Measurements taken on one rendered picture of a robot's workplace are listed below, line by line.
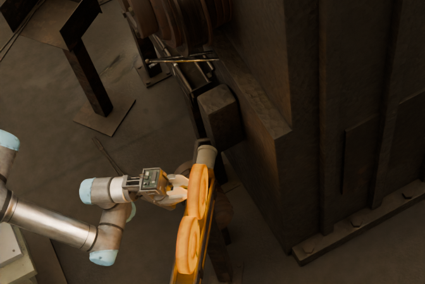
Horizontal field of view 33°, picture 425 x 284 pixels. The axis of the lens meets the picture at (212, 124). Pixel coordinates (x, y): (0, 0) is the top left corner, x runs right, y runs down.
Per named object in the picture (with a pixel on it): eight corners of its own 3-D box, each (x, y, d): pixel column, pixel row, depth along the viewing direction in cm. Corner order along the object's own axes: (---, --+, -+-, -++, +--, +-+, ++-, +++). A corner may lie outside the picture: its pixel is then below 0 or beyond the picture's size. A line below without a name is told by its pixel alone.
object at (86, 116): (88, 80, 314) (31, -34, 253) (138, 100, 305) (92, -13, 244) (62, 116, 306) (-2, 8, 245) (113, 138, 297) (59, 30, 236)
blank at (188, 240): (195, 205, 189) (183, 204, 190) (184, 257, 180) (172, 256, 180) (202, 234, 201) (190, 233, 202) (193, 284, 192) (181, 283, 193)
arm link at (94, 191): (95, 186, 213) (80, 173, 207) (126, 184, 209) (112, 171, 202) (89, 210, 210) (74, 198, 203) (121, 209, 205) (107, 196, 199)
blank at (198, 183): (205, 153, 195) (193, 152, 196) (197, 202, 186) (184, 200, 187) (210, 183, 208) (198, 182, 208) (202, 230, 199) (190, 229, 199)
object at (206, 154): (218, 156, 213) (216, 145, 208) (214, 181, 208) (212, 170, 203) (198, 155, 214) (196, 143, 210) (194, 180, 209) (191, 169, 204)
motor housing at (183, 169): (222, 217, 272) (202, 150, 227) (249, 265, 261) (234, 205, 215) (191, 233, 270) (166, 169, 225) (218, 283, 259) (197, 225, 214)
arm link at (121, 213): (109, 234, 216) (90, 219, 208) (119, 200, 221) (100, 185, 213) (131, 235, 213) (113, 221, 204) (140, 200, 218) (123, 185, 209)
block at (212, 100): (235, 121, 228) (227, 79, 207) (247, 140, 223) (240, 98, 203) (206, 136, 226) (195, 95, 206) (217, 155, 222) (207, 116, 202)
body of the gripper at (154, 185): (157, 191, 191) (118, 193, 196) (171, 204, 198) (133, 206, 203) (162, 166, 195) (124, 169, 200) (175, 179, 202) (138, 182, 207)
